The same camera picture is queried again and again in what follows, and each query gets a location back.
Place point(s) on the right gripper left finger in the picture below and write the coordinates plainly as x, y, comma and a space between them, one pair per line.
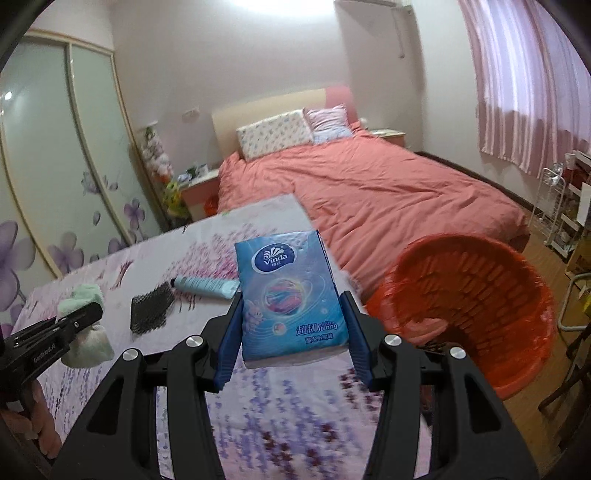
115, 435

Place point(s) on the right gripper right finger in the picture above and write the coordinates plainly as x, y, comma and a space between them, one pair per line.
473, 435

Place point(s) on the light green cloth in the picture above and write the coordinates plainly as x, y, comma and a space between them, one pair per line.
91, 347

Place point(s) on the black hair comb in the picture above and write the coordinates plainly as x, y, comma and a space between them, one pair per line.
149, 311

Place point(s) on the teal cosmetic tube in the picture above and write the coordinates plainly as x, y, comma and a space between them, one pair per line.
206, 286

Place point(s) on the blue tissue pack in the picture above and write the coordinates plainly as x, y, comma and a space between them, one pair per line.
291, 312

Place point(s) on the person's left hand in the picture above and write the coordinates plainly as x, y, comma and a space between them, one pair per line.
39, 426

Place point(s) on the cluttered black desk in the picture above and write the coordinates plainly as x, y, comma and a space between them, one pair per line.
578, 273

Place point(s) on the red plastic laundry basket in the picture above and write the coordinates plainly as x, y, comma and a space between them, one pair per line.
478, 293

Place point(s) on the floral purple pink tablecloth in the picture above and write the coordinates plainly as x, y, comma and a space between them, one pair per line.
312, 420

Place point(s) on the sliding wardrobe with flowers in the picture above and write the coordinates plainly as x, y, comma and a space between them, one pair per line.
72, 187

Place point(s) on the yellow green plush toy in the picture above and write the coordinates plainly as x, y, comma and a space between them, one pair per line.
172, 200

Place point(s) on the pink white nightstand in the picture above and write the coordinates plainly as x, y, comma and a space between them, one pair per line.
197, 192

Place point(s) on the plush toy stack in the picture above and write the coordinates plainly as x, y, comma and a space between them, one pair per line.
154, 156

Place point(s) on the small red bin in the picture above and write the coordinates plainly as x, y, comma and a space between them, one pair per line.
211, 206

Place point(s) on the salmon pink bed duvet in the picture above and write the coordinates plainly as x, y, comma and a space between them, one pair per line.
369, 199

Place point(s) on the far right nightstand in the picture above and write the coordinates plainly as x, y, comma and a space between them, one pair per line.
392, 136

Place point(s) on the cream and pink headboard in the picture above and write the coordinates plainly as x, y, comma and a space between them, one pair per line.
227, 119

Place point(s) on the white floral pillow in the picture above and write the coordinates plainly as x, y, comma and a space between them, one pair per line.
274, 134

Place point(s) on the pink striped pillow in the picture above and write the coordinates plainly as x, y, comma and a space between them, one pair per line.
328, 124

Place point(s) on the pink striped curtain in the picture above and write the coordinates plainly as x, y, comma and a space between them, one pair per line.
533, 87

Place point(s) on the white wire rack shelf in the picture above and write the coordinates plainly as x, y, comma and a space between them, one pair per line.
553, 210

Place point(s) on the wall power outlet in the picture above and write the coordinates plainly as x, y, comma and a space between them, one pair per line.
190, 115

